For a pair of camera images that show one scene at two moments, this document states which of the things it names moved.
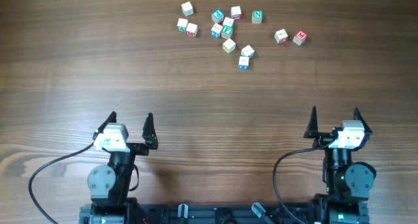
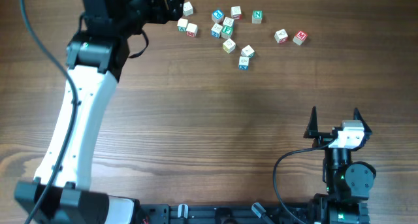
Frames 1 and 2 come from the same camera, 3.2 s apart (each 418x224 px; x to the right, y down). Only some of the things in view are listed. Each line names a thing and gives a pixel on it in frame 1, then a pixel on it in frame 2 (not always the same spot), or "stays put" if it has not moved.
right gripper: x=323 y=139 stays put
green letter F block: x=226 y=32 stays put
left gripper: x=147 y=135 → x=176 y=11
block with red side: x=236 y=12 stays put
